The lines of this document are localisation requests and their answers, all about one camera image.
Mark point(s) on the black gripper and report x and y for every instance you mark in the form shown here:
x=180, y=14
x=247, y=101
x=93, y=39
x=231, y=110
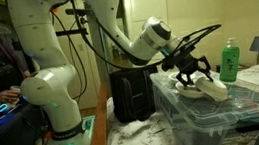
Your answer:
x=182, y=62

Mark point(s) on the green tea bottle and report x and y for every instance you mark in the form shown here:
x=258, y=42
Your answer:
x=229, y=66

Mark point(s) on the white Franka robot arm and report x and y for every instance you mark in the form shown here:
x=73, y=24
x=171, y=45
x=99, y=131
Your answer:
x=51, y=89

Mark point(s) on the black fabric bag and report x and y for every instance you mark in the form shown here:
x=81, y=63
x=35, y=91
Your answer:
x=132, y=95

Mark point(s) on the person's hand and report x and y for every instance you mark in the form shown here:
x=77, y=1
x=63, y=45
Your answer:
x=6, y=96

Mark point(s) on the small floral bowl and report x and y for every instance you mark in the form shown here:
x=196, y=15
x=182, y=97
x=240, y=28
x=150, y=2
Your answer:
x=189, y=92
x=173, y=76

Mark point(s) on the clear plastic storage box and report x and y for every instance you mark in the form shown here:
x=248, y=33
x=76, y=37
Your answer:
x=209, y=115

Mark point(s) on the white panel door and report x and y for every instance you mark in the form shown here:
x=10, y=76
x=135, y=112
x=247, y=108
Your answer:
x=148, y=9

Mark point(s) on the floral bed sheet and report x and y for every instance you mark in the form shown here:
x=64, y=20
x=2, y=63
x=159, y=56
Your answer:
x=132, y=142

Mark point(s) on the wooden bed rail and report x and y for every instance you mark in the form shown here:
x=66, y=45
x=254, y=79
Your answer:
x=99, y=137

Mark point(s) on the black stereo camera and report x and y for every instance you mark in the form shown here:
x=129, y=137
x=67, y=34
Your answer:
x=79, y=11

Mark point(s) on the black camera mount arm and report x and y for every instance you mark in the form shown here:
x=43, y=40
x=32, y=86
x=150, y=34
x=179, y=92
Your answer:
x=70, y=32

